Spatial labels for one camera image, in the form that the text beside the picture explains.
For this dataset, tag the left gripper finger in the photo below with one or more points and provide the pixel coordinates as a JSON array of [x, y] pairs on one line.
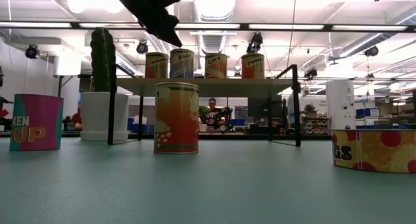
[[149, 26], [164, 17]]

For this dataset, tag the green beans can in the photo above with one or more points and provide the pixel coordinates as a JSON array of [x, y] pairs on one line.
[[157, 66]]

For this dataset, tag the corn can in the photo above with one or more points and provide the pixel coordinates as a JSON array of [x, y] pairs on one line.
[[216, 66]]

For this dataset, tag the orange can white dots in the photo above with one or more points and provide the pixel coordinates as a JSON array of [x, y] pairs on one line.
[[177, 120]]

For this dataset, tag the orange pineapple can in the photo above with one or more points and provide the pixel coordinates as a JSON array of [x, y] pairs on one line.
[[253, 66]]

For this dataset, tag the pink chicken soup can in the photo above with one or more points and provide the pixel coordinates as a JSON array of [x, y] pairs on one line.
[[35, 120]]

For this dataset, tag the wooden shelf black legs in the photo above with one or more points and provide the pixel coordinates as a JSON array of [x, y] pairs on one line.
[[211, 87]]

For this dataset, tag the black ceiling spotlight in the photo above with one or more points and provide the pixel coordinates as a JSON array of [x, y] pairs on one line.
[[142, 47], [371, 51], [32, 52], [310, 73], [254, 43]]

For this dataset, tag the green cactus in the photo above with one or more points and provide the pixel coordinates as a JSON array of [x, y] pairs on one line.
[[102, 61]]

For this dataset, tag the black bar with LED strips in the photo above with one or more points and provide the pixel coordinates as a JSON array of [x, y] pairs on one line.
[[243, 26]]

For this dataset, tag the blue storage bin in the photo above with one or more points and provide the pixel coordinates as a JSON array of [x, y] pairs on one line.
[[148, 128]]

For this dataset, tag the white plant pot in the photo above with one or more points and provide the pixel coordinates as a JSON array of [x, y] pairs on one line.
[[94, 117]]

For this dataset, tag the person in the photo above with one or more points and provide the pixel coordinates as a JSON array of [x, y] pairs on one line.
[[77, 118], [213, 115]]

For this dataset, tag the green table mat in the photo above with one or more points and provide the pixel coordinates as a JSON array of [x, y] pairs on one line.
[[208, 191]]

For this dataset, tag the white pillar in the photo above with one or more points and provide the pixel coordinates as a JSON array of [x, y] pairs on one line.
[[339, 100]]

